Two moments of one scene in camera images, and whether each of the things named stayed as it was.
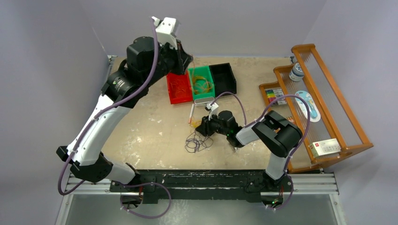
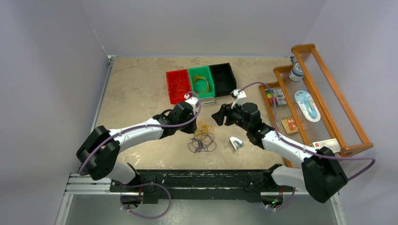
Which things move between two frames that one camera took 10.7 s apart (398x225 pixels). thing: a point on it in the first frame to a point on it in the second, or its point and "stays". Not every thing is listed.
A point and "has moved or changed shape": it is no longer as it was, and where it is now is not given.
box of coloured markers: [273, 94] stays
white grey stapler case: [203, 102] stays
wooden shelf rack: [307, 97] stays
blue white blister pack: [315, 115] stays
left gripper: [182, 58] to [191, 129]
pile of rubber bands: [195, 142] has moved or changed shape
